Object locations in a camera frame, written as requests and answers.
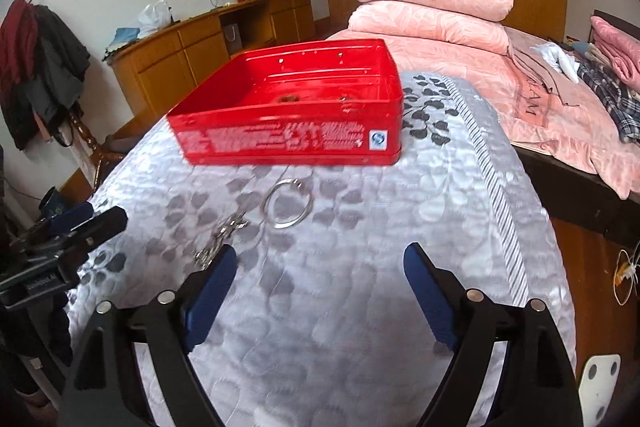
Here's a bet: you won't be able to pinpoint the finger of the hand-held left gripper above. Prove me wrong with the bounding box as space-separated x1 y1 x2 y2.
46 201 95 231
22 206 129 258

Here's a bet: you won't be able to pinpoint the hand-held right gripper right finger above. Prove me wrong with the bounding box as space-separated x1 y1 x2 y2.
403 242 583 427

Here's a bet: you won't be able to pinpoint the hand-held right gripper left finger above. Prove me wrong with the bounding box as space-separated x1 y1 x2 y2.
60 244 237 427

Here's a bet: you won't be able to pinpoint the silver chain bracelet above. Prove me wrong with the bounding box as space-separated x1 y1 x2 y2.
192 212 249 270

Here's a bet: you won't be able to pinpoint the thin silver bangle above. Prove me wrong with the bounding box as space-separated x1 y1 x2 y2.
260 179 314 230

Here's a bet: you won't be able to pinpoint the red plastic tray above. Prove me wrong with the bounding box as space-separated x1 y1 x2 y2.
166 38 403 166

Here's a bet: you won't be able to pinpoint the dark blue bin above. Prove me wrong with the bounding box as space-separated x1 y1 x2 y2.
40 187 66 218

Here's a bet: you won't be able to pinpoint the wooden coat rack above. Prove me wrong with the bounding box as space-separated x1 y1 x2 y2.
65 102 126 188

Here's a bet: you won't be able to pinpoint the grey leaf print quilt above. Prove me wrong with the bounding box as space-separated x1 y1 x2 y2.
65 72 578 427

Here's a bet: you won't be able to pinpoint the dark jackets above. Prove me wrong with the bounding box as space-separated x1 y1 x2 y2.
0 4 91 151

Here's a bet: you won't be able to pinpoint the wooden sideboard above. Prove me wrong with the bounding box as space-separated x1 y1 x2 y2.
107 0 317 122

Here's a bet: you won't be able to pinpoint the red scarf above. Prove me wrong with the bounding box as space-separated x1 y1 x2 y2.
0 0 38 88

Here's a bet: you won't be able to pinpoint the blue cloth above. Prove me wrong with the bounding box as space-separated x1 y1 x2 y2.
102 27 141 60

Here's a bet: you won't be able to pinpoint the white perforated plastic chair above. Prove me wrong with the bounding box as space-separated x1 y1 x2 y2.
577 354 622 408

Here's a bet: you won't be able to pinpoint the white plastic bag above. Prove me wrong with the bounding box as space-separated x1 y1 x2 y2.
137 0 173 38

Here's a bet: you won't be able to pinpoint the bed with pink sheet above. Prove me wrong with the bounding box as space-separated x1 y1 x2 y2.
325 27 640 200

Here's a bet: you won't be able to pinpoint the grey paper bag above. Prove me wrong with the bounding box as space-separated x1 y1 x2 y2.
223 23 242 55

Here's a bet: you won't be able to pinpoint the plaid folded clothes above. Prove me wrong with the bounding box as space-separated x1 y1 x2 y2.
577 57 640 142

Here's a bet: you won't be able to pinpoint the white cloth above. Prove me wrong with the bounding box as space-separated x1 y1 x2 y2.
530 42 581 82

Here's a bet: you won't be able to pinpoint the pink folded blanket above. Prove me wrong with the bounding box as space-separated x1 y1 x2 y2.
590 16 640 92

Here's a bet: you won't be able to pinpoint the white cable with yellow plug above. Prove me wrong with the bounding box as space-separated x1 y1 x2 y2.
612 247 640 305

